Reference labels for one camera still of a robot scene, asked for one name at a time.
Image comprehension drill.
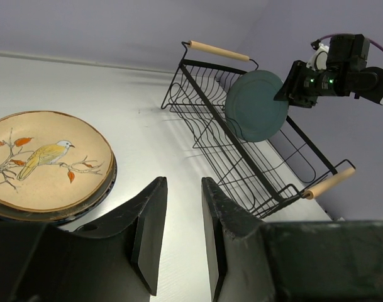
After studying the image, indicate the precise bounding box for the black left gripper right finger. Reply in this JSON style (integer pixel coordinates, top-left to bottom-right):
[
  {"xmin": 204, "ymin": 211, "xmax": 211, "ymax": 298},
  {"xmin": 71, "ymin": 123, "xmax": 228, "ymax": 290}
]
[{"xmin": 201, "ymin": 177, "xmax": 383, "ymax": 301}]

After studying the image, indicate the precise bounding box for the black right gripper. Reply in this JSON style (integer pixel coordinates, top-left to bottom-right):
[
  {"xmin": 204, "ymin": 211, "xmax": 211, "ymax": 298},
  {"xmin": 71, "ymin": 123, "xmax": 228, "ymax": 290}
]
[{"xmin": 274, "ymin": 60, "xmax": 338, "ymax": 108}]

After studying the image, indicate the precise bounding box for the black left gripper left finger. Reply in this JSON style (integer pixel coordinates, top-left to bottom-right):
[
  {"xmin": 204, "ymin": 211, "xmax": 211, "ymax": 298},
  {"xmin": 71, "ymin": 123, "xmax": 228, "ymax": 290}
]
[{"xmin": 0, "ymin": 177, "xmax": 168, "ymax": 301}]

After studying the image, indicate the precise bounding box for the teal green plate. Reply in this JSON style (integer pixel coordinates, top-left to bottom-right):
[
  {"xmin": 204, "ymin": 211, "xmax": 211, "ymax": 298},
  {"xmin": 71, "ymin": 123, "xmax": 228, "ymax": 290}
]
[{"xmin": 224, "ymin": 70, "xmax": 289, "ymax": 143}]

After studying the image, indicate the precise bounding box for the dark green reindeer plate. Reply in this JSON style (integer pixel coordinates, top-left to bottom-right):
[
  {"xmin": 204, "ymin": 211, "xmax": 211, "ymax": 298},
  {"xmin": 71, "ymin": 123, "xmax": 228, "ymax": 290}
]
[{"xmin": 0, "ymin": 157, "xmax": 118, "ymax": 223}]

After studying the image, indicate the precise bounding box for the blue floral white plate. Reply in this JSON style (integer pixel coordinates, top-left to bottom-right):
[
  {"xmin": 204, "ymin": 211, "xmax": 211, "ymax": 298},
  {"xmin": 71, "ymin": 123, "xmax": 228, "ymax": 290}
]
[{"xmin": 55, "ymin": 171, "xmax": 117, "ymax": 226}]

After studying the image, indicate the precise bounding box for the cream plate gold rim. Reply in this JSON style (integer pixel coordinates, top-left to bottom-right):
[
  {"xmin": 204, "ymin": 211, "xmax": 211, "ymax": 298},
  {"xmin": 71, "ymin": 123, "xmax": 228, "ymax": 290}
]
[{"xmin": 0, "ymin": 111, "xmax": 114, "ymax": 213}]

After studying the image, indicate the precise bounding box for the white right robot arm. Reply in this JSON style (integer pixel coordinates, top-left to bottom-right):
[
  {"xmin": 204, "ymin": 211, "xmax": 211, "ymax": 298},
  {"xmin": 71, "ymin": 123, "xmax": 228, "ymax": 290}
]
[{"xmin": 274, "ymin": 33, "xmax": 383, "ymax": 108}]

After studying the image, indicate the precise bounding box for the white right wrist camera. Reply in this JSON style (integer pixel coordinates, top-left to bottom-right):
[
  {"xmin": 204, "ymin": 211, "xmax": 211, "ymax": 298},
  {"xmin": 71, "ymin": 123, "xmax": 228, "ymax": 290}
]
[{"xmin": 306, "ymin": 40, "xmax": 329, "ymax": 71}]

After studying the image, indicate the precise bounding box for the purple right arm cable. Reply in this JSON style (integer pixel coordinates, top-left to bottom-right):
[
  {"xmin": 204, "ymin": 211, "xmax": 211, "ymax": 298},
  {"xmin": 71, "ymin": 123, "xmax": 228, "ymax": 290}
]
[{"xmin": 316, "ymin": 31, "xmax": 383, "ymax": 60}]

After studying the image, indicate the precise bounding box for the black wire dish rack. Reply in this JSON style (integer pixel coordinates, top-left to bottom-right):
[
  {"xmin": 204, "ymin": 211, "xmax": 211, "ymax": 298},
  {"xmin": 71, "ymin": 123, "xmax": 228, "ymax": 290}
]
[{"xmin": 161, "ymin": 42, "xmax": 355, "ymax": 219}]

